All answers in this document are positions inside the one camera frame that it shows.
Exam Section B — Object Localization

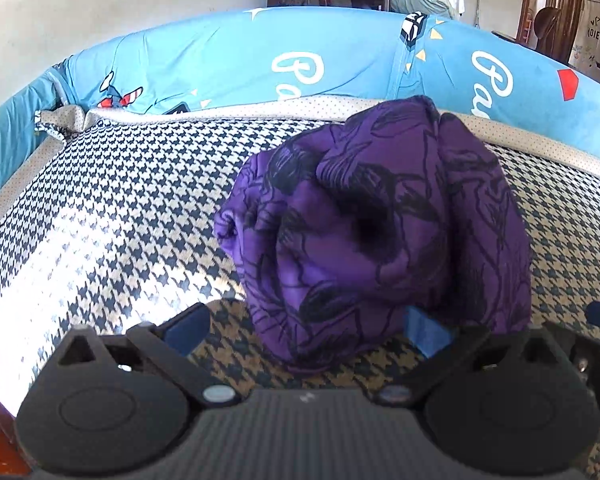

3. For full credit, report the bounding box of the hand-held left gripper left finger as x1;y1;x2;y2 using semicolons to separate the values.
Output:
55;302;238;407

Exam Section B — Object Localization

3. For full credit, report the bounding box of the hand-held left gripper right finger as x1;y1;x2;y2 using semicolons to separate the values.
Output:
377;307;573;408

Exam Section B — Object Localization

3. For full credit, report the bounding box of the purple floral shirt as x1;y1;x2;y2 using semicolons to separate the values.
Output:
214;95;533;376

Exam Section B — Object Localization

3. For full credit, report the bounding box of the houndstooth bed mat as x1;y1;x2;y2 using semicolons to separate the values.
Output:
0;120;600;480

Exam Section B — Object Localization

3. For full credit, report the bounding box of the beige dotted bed sheet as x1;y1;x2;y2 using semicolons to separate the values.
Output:
0;94;600;251

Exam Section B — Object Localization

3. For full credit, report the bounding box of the brown round chair back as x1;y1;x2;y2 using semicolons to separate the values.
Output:
534;7;565;56

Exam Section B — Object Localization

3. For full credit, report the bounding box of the blue printed quilt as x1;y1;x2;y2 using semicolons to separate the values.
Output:
0;7;600;211

